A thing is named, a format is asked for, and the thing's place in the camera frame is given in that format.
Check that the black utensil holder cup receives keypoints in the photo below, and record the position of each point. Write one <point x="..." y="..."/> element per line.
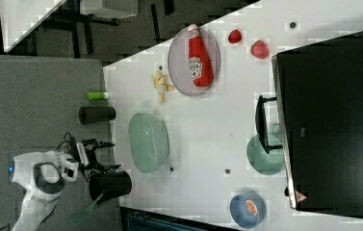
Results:
<point x="111" y="185"/>

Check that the lilac round plate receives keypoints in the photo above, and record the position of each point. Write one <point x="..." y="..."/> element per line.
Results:
<point x="178" y="67"/>

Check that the yellow banana peel toy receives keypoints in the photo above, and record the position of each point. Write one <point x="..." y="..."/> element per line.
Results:
<point x="161" y="84"/>

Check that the black cylinder cup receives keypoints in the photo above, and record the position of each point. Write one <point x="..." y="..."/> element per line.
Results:
<point x="90" y="115"/>

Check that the orange slice toy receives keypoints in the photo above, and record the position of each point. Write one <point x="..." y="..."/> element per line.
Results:
<point x="251" y="207"/>

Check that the dark red strawberry toy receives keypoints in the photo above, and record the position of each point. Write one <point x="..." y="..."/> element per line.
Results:
<point x="235" y="36"/>

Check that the black toaster oven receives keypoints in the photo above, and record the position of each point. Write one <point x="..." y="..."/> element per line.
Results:
<point x="319" y="98"/>

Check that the red ketchup bottle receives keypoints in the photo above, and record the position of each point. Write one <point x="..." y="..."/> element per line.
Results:
<point x="198" y="58"/>

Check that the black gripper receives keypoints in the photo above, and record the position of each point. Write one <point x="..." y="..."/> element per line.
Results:
<point x="87" y="157"/>

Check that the blue bowl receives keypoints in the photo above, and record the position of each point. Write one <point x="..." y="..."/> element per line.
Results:
<point x="241" y="215"/>

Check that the light red strawberry toy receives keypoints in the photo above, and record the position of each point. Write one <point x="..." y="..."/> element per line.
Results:
<point x="260" y="50"/>

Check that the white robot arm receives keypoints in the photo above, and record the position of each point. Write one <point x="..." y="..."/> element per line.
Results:
<point x="43" y="176"/>

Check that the green spatula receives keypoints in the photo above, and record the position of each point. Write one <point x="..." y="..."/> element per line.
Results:
<point x="85" y="213"/>

